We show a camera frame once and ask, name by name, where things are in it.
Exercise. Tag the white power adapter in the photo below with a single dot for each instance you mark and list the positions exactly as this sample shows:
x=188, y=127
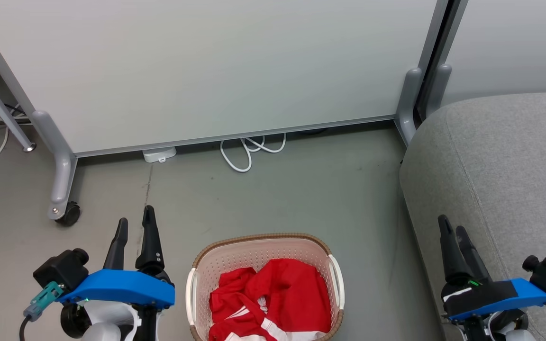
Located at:
x=159, y=154

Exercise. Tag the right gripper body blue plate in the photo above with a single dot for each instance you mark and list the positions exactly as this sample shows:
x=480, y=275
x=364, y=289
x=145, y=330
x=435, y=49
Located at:
x=491, y=298

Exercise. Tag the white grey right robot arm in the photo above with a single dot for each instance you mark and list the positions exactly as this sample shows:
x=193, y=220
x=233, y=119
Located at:
x=510, y=331

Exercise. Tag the red shirt with white trim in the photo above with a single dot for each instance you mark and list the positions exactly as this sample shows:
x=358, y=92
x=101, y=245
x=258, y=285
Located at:
x=230, y=298

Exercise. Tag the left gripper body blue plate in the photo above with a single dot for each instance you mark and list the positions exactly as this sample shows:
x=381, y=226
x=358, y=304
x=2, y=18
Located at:
x=121, y=286

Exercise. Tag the plain red garment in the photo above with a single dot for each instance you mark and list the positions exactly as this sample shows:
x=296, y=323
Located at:
x=296, y=284

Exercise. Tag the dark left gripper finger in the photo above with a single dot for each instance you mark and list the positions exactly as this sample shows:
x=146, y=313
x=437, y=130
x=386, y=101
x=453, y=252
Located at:
x=150, y=241
x=116, y=246

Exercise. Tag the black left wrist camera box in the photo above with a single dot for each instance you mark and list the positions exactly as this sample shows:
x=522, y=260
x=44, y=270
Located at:
x=59, y=270

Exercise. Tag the teal left camera connector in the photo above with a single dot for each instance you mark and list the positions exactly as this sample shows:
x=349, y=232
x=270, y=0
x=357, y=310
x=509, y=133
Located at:
x=40, y=300

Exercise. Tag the cream perforated laundry basket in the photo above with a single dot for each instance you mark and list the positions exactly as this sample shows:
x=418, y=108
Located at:
x=254, y=251

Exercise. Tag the black caster wheel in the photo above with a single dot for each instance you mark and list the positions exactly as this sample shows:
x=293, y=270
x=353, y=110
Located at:
x=70, y=214

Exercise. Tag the large white partition panel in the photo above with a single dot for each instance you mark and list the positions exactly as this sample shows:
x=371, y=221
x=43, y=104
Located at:
x=206, y=66

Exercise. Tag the grey fabric sofa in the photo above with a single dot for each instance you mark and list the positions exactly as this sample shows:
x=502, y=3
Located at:
x=505, y=180

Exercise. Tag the grey partition foot with caster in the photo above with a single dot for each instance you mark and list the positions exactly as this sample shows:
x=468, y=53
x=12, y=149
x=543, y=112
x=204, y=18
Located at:
x=62, y=166

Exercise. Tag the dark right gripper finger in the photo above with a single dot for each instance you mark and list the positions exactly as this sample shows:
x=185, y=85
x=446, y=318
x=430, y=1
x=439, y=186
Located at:
x=473, y=258
x=450, y=255

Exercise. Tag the narrow white partition panel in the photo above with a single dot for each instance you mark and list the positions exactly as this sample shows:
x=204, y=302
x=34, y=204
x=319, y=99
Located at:
x=514, y=42

